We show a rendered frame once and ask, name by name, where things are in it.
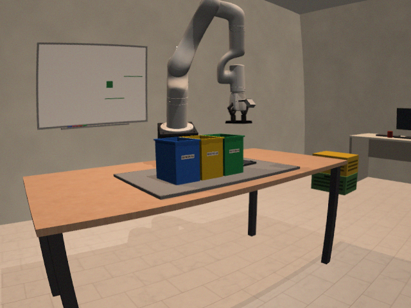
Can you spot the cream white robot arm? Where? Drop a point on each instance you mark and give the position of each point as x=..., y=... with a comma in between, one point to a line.
x=180, y=61

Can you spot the yellow open-top bin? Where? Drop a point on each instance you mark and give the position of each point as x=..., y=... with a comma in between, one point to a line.
x=211, y=156

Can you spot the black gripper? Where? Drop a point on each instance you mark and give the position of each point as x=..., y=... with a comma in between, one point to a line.
x=236, y=105

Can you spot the blue open-top bin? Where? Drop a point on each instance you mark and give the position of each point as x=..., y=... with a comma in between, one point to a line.
x=177, y=160

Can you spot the green bin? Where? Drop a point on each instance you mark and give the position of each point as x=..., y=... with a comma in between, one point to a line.
x=232, y=153

